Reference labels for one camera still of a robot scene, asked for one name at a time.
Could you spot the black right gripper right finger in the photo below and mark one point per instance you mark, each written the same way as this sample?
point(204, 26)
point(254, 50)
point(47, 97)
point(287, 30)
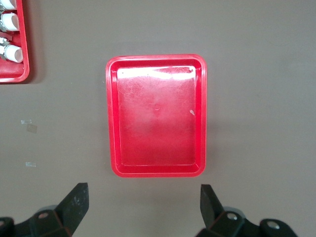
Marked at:
point(212, 209)

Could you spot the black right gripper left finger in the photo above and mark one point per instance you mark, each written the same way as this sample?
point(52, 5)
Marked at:
point(71, 207)

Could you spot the clear tape scrap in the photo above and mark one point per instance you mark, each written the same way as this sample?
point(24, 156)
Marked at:
point(30, 164)
point(26, 121)

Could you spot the brown tape square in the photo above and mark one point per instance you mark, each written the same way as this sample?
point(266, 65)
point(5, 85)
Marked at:
point(31, 129)

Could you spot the empty red plastic tray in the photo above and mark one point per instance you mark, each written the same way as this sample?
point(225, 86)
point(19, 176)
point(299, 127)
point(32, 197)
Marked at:
point(158, 118)

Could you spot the red tray holding fittings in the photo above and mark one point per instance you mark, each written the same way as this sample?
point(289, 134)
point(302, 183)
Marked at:
point(23, 37)

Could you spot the white capped metal pipe fitting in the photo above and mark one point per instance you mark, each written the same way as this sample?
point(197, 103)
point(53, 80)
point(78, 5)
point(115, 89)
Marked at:
point(7, 3)
point(10, 21)
point(12, 53)

